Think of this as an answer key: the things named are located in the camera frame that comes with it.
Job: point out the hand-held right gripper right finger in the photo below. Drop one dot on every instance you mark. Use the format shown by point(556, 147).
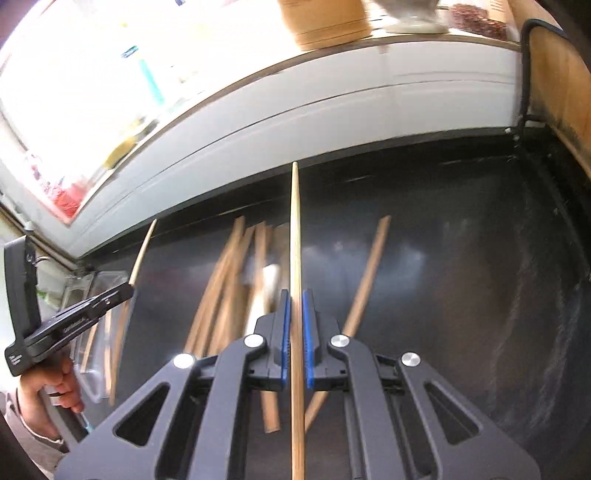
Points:
point(308, 337)

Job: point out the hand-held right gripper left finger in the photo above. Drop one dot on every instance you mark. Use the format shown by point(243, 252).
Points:
point(286, 323)

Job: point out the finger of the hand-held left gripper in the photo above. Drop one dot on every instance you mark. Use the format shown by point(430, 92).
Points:
point(78, 316)

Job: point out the white plastic utensil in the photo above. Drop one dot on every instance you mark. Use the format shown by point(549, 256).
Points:
point(268, 286)

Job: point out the clear plastic container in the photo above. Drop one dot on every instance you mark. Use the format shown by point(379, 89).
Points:
point(94, 369)

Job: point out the pile of wooden chopsticks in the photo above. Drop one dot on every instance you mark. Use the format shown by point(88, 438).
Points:
point(217, 286)

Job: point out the wooden chopstick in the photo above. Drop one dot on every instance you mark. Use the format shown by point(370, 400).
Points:
point(369, 263)
point(295, 230)
point(138, 263)

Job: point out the person's left forearm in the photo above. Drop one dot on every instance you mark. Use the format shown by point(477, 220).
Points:
point(27, 429)

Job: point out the person's left hand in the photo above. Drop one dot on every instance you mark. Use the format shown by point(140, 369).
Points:
point(60, 383)

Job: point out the red packet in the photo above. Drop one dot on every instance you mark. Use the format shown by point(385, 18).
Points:
point(64, 194)

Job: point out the dark red patterned item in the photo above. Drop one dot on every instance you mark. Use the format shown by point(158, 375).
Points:
point(480, 21)

